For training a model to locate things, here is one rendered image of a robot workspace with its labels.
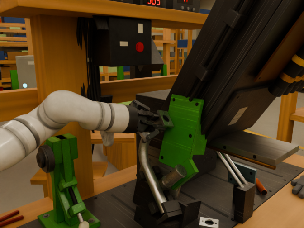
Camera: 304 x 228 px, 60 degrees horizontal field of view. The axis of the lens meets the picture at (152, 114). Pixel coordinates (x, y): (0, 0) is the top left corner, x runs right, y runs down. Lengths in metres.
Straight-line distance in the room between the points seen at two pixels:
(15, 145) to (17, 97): 0.44
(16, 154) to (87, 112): 0.17
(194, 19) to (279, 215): 0.74
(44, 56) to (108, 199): 0.51
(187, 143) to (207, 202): 0.29
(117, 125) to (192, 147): 0.22
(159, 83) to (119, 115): 0.62
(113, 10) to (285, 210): 0.82
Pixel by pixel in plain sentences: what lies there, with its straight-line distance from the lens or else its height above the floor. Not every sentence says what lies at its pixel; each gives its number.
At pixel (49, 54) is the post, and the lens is 0.86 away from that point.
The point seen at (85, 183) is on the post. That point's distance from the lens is 1.02.
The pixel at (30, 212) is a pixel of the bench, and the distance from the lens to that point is 1.01.
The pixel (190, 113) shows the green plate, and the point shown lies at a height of 1.23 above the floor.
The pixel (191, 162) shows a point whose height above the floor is 1.10.
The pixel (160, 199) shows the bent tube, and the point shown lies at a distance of 0.78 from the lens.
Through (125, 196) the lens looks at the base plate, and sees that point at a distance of 0.98.
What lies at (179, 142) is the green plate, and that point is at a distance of 0.76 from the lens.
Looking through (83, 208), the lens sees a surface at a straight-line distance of 0.78.
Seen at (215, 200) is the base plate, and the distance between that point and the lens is 0.98.
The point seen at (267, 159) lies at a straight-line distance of 0.76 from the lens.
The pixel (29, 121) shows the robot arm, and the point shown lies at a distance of 0.53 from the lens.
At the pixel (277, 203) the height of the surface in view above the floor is 0.90.
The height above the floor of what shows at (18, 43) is 1.53.
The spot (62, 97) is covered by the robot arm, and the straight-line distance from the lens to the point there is 0.56.
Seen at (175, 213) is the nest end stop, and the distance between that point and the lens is 0.77.
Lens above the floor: 1.41
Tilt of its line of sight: 14 degrees down
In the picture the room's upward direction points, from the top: straight up
